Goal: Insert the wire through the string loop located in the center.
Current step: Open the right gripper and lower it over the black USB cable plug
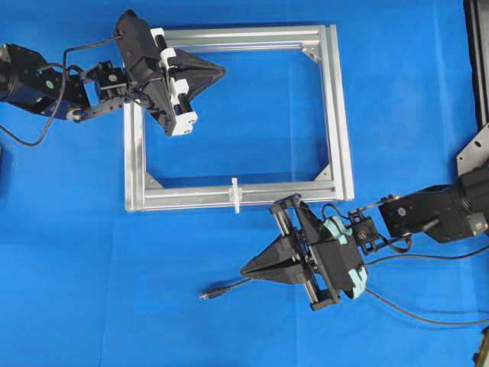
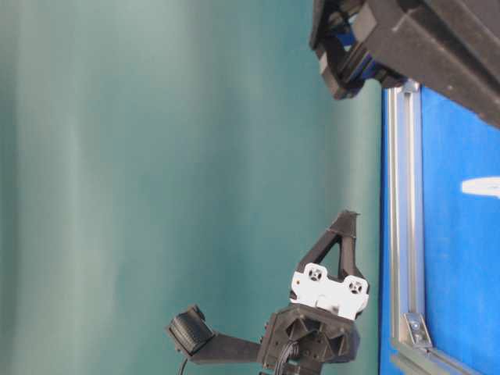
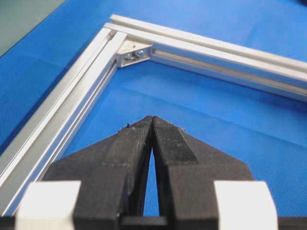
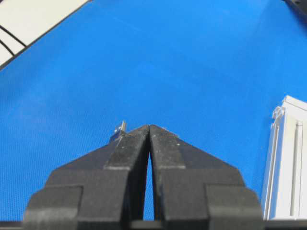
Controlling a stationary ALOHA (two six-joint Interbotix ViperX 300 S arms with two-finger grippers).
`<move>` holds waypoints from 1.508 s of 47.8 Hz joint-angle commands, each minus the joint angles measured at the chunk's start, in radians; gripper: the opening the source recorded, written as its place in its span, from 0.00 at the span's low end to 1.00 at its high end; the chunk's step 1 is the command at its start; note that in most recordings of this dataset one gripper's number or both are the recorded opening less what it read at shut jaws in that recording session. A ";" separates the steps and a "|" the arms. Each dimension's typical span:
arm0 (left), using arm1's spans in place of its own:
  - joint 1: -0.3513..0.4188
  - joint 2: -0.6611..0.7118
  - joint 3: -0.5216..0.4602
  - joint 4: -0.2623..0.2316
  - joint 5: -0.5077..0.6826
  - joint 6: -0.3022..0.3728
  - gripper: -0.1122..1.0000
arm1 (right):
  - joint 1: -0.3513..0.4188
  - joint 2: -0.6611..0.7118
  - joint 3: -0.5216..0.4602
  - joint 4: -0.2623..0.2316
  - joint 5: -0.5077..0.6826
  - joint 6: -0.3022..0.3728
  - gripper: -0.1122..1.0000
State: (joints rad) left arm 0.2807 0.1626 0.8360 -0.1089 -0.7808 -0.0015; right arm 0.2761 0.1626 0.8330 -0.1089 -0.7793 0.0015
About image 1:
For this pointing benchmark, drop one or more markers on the right gripper teal pads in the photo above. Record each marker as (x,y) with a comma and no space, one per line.
(293,257)

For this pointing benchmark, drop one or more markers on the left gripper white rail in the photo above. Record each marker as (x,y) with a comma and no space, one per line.
(168,97)

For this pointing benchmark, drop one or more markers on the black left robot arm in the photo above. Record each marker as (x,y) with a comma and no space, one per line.
(68,92)

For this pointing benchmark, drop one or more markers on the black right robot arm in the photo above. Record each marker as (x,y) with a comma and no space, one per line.
(445,213)

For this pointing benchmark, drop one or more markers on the yellowish object bottom right corner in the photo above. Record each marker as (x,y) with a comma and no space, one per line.
(480,358)

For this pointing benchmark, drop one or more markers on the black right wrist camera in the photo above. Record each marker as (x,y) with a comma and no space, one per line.
(334,251)

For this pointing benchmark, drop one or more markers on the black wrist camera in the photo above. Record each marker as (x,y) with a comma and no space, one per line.
(137,47)
(334,251)

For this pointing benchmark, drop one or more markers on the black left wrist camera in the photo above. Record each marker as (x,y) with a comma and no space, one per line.
(137,47)

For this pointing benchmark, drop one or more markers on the white string loop holder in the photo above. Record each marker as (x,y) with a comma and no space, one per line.
(235,195)

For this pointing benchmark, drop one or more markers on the silver aluminium extrusion frame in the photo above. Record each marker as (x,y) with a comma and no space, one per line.
(335,182)

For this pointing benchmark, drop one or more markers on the black metal stand frame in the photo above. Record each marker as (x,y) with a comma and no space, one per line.
(475,152)

